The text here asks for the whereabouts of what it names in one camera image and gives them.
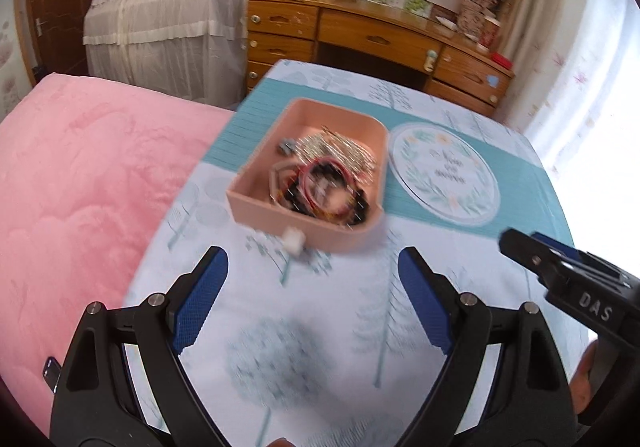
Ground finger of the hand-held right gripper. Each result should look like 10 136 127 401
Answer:
530 232 636 280
499 227 571 289

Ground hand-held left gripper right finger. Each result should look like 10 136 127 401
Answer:
397 246 578 447

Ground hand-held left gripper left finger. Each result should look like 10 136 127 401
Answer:
49 245 230 447

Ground black bead bracelet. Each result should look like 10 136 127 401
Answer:
294 162 372 229

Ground pink jewelry box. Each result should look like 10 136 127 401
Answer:
226 97 391 254

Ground red string bracelet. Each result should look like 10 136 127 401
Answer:
299 158 355 219

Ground silver chain necklace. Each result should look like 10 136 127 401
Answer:
294 126 379 177

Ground person's right hand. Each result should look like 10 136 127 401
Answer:
570 341 601 428

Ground printed teal tablecloth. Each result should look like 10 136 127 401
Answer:
122 60 592 447

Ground pink blanket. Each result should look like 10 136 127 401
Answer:
0 72 237 440

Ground floral curtain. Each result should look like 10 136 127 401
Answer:
500 0 640 165

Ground red and white canister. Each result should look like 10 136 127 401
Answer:
477 20 502 54

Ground patterned paper box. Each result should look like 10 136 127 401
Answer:
457 0 494 36

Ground wooden desk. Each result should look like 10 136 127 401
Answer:
245 0 516 119

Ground row of postcards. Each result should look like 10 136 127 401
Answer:
357 0 434 19

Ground piano with lace cover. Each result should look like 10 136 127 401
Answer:
82 0 272 104

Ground floral wardrobe door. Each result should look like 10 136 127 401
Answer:
0 0 37 128

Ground brown wooden door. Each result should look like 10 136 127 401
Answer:
25 0 94 79

